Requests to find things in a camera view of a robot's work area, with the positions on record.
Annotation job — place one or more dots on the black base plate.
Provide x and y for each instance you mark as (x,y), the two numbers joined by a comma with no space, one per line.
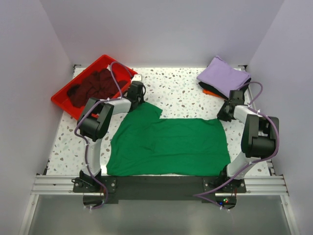
(176,188)

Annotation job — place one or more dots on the folded orange t shirt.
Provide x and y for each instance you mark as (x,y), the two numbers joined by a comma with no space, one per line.
(210,93)

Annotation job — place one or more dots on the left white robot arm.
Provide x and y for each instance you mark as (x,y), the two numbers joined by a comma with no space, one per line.
(93,125)

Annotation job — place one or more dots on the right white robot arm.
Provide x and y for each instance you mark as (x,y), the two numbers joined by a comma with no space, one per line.
(260,139)

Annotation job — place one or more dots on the folded lilac t shirt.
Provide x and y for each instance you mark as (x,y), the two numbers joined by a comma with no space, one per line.
(218,68)

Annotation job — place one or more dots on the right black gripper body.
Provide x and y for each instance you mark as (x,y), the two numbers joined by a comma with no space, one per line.
(222,114)

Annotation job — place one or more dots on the dark red t shirt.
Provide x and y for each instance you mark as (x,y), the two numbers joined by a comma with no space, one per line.
(99,85)

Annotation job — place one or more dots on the green t shirt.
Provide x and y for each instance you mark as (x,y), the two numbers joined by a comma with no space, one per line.
(146,144)

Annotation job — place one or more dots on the red plastic bin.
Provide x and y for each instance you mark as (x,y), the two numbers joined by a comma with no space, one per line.
(121,75)

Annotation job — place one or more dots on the folded black t shirt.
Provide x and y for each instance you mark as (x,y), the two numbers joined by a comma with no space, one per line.
(221,86)

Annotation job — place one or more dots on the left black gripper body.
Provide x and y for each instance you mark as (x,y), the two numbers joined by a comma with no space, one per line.
(140,99)

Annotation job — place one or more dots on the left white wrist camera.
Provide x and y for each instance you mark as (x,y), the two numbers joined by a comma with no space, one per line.
(137,77)

